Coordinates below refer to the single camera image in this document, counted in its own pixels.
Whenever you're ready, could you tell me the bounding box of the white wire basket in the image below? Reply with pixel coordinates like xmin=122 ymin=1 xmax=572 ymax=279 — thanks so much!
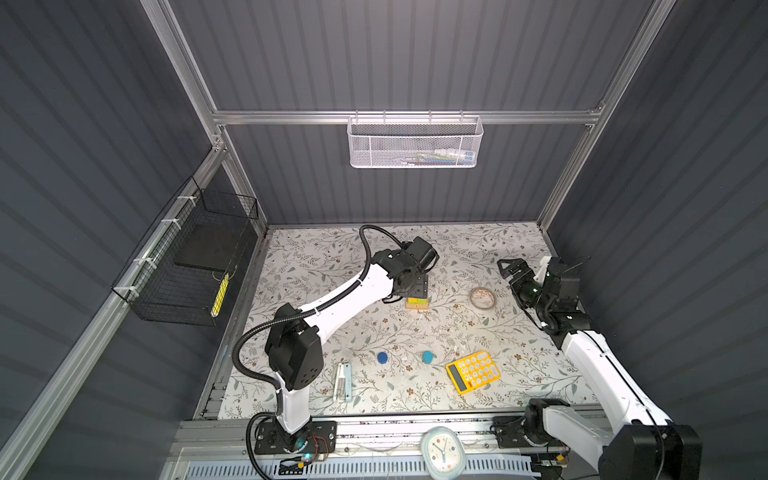
xmin=346 ymin=115 xmax=484 ymax=169

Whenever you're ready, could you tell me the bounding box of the white analog clock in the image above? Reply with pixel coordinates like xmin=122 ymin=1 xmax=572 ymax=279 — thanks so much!
xmin=420 ymin=426 xmax=467 ymax=480

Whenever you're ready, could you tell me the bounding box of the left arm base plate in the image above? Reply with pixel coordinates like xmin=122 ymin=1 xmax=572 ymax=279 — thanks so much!
xmin=253 ymin=419 xmax=338 ymax=455

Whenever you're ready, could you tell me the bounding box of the yellow green marker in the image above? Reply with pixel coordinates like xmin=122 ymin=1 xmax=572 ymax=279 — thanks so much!
xmin=210 ymin=273 xmax=230 ymax=318

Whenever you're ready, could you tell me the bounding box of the black corrugated cable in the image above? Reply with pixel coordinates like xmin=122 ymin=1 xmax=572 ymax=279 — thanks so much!
xmin=231 ymin=224 xmax=403 ymax=480

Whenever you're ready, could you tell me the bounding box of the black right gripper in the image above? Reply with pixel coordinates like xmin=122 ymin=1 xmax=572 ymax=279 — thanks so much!
xmin=499 ymin=258 xmax=551 ymax=315

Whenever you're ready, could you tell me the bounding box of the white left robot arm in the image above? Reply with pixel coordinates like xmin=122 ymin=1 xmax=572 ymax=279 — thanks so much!
xmin=265 ymin=236 xmax=439 ymax=434

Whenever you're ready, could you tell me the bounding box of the yellow calculator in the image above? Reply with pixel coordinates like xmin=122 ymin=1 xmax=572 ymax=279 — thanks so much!
xmin=445 ymin=351 xmax=501 ymax=395

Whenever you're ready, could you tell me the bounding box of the clear tape roll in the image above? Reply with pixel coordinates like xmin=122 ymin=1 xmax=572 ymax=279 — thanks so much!
xmin=469 ymin=287 xmax=496 ymax=311

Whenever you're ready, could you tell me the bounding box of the natural wood block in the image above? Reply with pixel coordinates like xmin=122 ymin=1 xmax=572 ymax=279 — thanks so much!
xmin=405 ymin=302 xmax=430 ymax=311

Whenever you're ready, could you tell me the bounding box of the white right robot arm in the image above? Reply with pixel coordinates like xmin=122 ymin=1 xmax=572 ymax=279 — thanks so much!
xmin=497 ymin=256 xmax=703 ymax=479

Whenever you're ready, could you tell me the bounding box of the black wire basket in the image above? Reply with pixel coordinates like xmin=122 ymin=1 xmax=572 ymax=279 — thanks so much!
xmin=112 ymin=180 xmax=260 ymax=327

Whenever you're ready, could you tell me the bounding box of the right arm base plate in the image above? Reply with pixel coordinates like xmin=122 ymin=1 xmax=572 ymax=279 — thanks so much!
xmin=489 ymin=416 xmax=539 ymax=448

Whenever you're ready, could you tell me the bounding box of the white stapler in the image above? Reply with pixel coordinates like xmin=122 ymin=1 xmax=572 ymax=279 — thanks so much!
xmin=333 ymin=362 xmax=353 ymax=403

